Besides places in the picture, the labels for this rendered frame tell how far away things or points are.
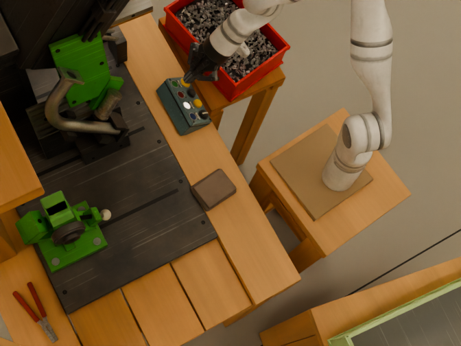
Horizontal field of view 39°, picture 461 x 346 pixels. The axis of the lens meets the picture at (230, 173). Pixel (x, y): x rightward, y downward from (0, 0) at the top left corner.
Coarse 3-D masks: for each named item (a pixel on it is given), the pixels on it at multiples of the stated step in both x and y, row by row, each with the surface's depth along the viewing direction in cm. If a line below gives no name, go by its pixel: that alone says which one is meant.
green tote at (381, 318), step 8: (456, 280) 178; (440, 288) 180; (448, 288) 166; (424, 296) 179; (432, 296) 164; (408, 304) 170; (416, 304) 163; (392, 312) 162; (400, 312) 162; (376, 320) 161; (384, 320) 161; (352, 328) 174; (360, 328) 159; (368, 328) 159; (336, 336) 172; (344, 336) 158; (352, 336) 158; (336, 344) 167; (344, 344) 161; (352, 344) 158
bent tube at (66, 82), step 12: (60, 72) 142; (72, 72) 145; (60, 84) 144; (72, 84) 144; (48, 96) 146; (60, 96) 145; (48, 108) 147; (48, 120) 150; (60, 120) 152; (72, 120) 156; (84, 120) 159; (96, 132) 162; (108, 132) 164
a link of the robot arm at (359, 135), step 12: (348, 120) 152; (360, 120) 151; (372, 120) 151; (348, 132) 151; (360, 132) 149; (372, 132) 150; (336, 144) 165; (348, 144) 153; (360, 144) 150; (372, 144) 151; (336, 156) 164; (348, 156) 156; (360, 156) 160
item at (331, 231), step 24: (336, 120) 189; (288, 144) 184; (264, 168) 181; (384, 168) 186; (288, 192) 180; (360, 192) 183; (384, 192) 184; (408, 192) 185; (336, 216) 179; (360, 216) 180; (312, 240) 178; (336, 240) 177
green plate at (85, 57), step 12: (72, 36) 139; (96, 36) 142; (60, 48) 139; (72, 48) 141; (84, 48) 143; (96, 48) 144; (60, 60) 142; (72, 60) 144; (84, 60) 146; (96, 60) 147; (84, 72) 148; (96, 72) 150; (108, 72) 153; (84, 84) 152; (96, 84) 154; (72, 96) 152; (84, 96) 155; (96, 96) 157
